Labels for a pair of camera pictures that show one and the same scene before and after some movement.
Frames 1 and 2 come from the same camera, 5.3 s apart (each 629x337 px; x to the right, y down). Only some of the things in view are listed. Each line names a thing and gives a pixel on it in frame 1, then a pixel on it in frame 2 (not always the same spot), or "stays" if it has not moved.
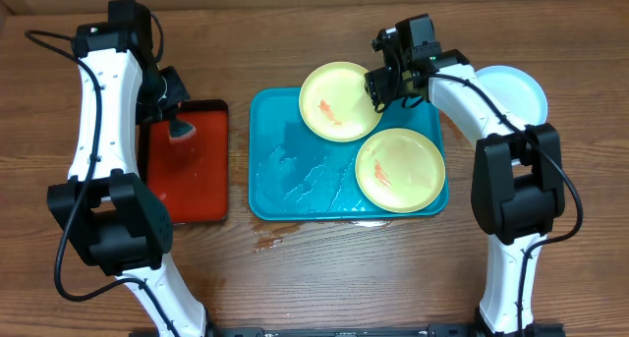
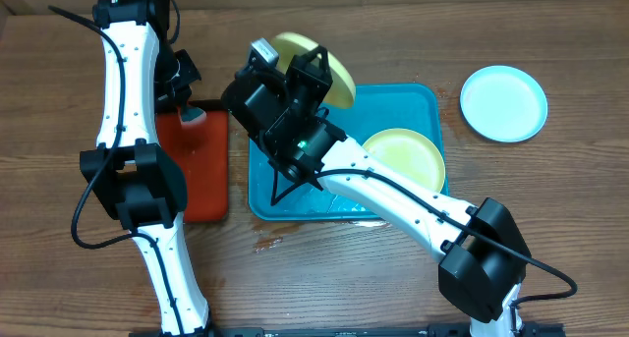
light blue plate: [518, 91] stays
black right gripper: [379, 84] -> [311, 75]
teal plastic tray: [297, 174] stays
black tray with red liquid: [191, 175] stays
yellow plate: [400, 170] stays
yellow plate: [336, 104] -> [342, 92]
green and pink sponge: [181, 131] -> [196, 116]
